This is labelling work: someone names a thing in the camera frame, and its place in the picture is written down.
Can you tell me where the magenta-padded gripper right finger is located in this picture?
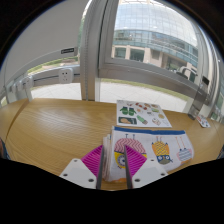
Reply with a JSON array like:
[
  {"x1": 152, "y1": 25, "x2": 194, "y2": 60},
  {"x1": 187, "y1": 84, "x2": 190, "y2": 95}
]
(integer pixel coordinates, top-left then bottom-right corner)
[{"x1": 123, "y1": 145, "x2": 169, "y2": 190}]

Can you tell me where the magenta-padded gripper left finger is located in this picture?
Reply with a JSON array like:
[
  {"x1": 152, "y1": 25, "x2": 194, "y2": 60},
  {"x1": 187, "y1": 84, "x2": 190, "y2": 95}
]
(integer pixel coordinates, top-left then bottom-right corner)
[{"x1": 59, "y1": 145, "x2": 105, "y2": 190}]

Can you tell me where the large colourful sticker sheet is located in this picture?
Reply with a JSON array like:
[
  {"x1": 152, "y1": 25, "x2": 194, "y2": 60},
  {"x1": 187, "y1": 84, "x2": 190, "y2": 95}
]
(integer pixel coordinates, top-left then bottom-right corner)
[{"x1": 116, "y1": 99, "x2": 173, "y2": 129}]

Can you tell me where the small colourful sticker sheet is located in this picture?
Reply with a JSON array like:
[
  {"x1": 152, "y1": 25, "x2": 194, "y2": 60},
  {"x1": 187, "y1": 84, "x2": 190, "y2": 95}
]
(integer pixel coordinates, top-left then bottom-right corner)
[{"x1": 195, "y1": 113, "x2": 212, "y2": 129}]

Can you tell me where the glass-fronted building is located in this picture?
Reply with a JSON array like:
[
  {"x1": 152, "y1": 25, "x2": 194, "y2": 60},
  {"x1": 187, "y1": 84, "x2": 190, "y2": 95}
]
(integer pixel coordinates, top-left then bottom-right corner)
[{"x1": 111, "y1": 0, "x2": 200, "y2": 73}]

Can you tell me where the grey window frame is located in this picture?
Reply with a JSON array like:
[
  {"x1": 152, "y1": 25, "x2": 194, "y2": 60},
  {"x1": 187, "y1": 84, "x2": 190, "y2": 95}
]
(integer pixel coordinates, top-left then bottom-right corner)
[{"x1": 79, "y1": 0, "x2": 216, "y2": 115}]

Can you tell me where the white power socket rail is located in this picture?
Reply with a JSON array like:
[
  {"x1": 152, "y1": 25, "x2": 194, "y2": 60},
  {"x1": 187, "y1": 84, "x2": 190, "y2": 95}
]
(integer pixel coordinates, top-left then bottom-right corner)
[{"x1": 0, "y1": 64, "x2": 82, "y2": 105}]

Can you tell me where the dark window handle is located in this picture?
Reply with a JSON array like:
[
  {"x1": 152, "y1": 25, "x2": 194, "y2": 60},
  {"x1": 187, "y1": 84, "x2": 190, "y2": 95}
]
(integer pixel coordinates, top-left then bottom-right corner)
[{"x1": 176, "y1": 65, "x2": 198, "y2": 82}]

